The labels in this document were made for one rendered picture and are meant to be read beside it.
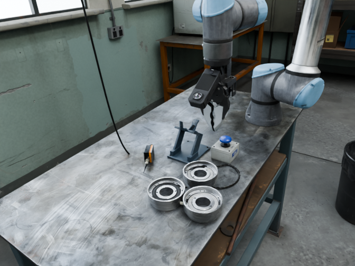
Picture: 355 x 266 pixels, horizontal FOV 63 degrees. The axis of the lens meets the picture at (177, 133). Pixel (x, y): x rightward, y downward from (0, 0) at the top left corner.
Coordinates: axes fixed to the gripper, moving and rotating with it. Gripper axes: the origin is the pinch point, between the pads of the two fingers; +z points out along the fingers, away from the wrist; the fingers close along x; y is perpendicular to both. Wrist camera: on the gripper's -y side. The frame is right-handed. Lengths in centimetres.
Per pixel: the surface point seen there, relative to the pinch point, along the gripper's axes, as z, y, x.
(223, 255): 41.2, -8.1, -7.8
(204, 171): 13.7, -3.5, 1.1
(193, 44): 19, 171, 108
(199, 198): 13.6, -15.0, -3.5
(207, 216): 13.2, -20.0, -8.6
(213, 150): 12.5, 7.1, 3.5
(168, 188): 13.6, -15.5, 6.2
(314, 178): 96, 125, -18
